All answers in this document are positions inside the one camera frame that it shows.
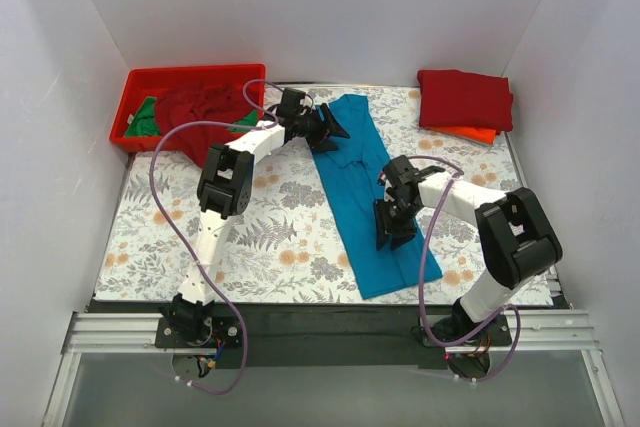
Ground teal blue t-shirt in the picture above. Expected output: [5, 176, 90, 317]
[313, 94, 424, 299]

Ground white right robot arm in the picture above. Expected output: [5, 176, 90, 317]
[374, 155, 563, 343]

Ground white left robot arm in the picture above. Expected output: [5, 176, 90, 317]
[174, 88, 350, 308]

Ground crumpled dark red t-shirt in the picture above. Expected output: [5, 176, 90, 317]
[154, 83, 260, 168]

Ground folded dark red t-shirt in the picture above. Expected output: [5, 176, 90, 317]
[416, 69, 513, 132]

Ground folded orange t-shirt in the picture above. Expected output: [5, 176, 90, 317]
[432, 127, 500, 145]

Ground floral patterned table mat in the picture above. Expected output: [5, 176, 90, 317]
[94, 86, 521, 305]

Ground green t-shirt in bin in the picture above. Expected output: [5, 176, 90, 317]
[122, 96, 260, 139]

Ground red plastic bin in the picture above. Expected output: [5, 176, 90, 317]
[109, 63, 266, 153]

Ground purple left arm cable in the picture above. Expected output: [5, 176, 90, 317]
[149, 79, 281, 395]

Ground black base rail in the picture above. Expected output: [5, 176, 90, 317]
[89, 296, 571, 371]

